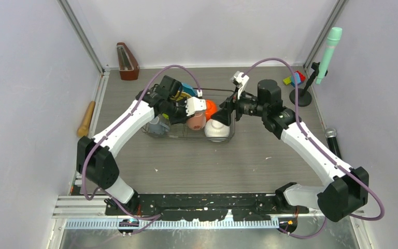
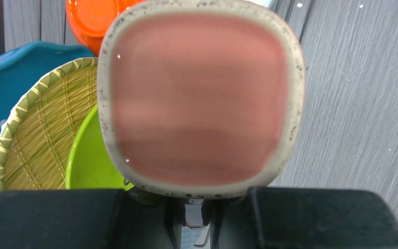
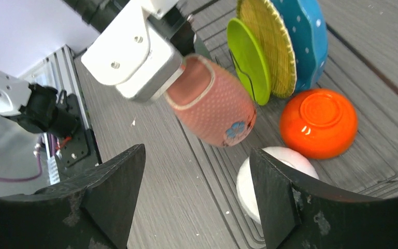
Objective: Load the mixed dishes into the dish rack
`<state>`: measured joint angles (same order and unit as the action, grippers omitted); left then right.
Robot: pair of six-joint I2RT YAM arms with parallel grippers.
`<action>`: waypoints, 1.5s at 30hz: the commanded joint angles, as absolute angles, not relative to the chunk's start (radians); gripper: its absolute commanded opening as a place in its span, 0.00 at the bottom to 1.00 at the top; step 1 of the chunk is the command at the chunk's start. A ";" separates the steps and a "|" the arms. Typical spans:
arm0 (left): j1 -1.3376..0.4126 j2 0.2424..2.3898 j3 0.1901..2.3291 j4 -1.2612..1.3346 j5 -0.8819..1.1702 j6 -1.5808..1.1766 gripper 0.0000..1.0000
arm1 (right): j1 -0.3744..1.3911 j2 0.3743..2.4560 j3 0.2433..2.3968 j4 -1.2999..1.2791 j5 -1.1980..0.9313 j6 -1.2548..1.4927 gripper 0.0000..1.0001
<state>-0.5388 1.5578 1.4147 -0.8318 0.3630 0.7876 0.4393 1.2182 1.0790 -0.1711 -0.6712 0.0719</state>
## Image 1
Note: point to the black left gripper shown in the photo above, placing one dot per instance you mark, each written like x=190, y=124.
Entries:
x=183, y=118

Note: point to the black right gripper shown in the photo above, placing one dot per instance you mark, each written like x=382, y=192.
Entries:
x=223, y=115

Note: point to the orange bowl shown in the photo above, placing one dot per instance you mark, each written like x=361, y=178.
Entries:
x=211, y=108

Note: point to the yellow woven pattern plate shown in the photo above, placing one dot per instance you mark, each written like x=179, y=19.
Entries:
x=182, y=96

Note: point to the white bowl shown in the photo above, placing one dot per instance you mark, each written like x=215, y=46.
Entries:
x=216, y=131

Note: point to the grey blue mug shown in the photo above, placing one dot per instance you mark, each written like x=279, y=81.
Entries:
x=157, y=126

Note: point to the pink mug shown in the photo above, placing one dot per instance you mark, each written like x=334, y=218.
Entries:
x=197, y=121

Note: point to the black wire dish rack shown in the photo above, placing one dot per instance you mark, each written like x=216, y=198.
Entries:
x=181, y=131

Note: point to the blue polka dot plate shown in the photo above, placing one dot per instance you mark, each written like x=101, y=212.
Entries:
x=188, y=89

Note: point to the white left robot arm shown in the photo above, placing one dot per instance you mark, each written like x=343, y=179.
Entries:
x=96, y=156

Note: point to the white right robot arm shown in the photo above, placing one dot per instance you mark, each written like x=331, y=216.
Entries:
x=344, y=188

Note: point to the brown metronome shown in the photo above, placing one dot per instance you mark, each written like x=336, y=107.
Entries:
x=128, y=65

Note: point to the black microphone stand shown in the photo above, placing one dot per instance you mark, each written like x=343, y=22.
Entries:
x=304, y=96

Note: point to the colourful toy blocks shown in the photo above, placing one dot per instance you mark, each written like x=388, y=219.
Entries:
x=297, y=79

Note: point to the wooden rolling pin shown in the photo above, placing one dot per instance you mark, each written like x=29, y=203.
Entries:
x=84, y=127

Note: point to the black handheld microphone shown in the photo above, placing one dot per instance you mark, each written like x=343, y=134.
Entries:
x=331, y=138

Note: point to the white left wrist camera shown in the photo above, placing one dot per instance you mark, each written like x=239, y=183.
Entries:
x=195, y=104

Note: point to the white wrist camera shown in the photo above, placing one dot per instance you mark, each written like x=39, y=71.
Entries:
x=195, y=104
x=240, y=80

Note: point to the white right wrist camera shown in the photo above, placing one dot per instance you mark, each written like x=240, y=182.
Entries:
x=240, y=80

